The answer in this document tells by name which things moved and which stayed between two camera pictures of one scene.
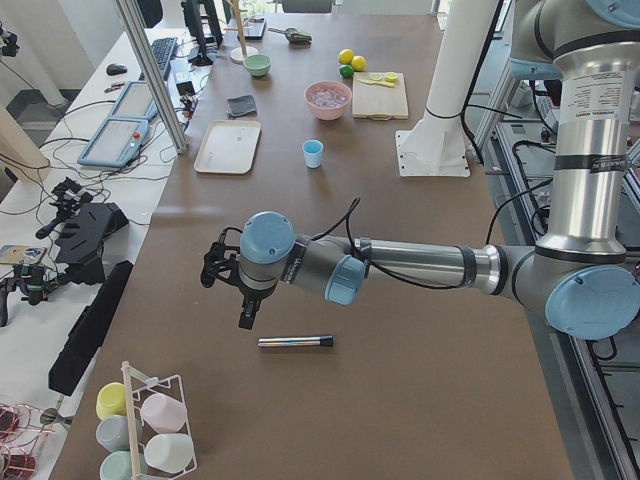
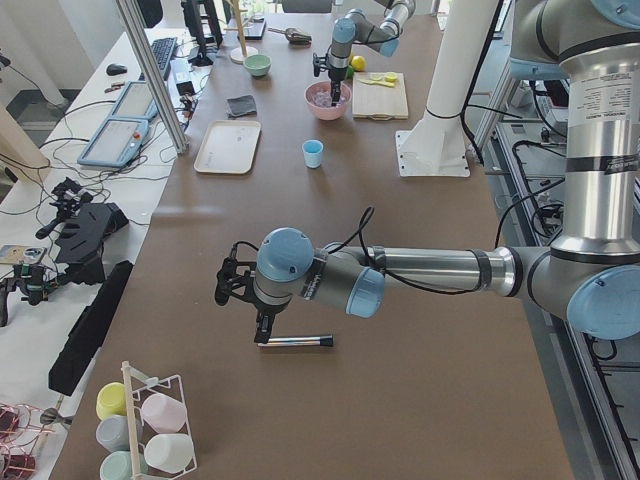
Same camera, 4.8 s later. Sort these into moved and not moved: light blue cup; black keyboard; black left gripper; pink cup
Moved: black left gripper
Not moved: light blue cup; black keyboard; pink cup
